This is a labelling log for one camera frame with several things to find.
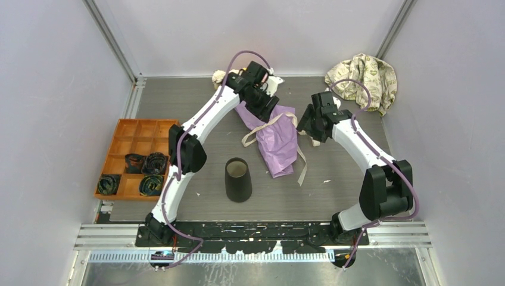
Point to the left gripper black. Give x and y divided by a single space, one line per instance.
265 112

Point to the rolled dark fabric lower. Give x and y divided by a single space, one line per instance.
151 185

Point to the rolled dark fabric upper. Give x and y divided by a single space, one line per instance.
154 164

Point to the patterned cream cloth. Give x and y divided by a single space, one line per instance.
366 80

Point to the rolled dark fabric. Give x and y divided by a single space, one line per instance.
108 184
154 164
134 163
151 185

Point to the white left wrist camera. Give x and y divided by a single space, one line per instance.
272 84

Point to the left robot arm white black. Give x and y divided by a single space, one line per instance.
187 155

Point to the orange compartment tray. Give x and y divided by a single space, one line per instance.
140 136

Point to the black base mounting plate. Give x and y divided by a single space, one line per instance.
295 237

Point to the rolled dark fabric middle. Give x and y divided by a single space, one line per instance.
134 163

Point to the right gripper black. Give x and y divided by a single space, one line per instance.
305 124

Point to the cream ribbon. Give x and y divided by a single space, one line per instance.
276 130

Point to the rolled dark fabric left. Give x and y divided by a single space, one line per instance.
108 184

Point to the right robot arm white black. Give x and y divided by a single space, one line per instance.
386 188

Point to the dark cylindrical vase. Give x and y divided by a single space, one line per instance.
238 183

